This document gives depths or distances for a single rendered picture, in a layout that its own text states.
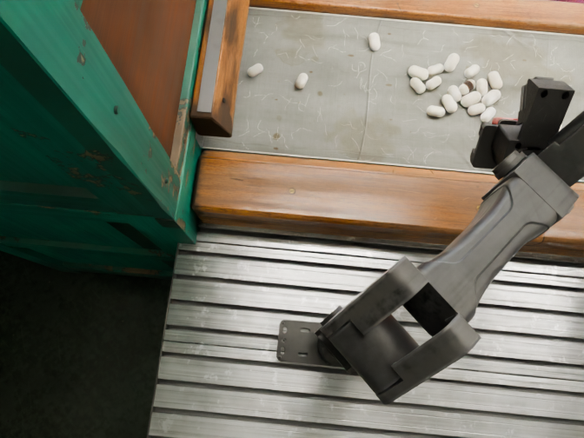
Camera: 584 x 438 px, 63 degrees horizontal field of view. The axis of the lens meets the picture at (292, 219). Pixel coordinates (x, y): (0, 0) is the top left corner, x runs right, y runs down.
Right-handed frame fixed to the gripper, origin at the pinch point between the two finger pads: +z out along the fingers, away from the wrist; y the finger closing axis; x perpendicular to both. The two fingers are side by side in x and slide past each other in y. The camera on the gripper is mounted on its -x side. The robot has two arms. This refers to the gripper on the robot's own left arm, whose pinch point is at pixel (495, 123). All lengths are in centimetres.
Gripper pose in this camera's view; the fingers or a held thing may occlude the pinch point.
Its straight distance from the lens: 81.8
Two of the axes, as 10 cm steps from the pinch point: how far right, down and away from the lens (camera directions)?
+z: 0.7, -5.7, 8.2
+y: -10.0, -0.9, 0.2
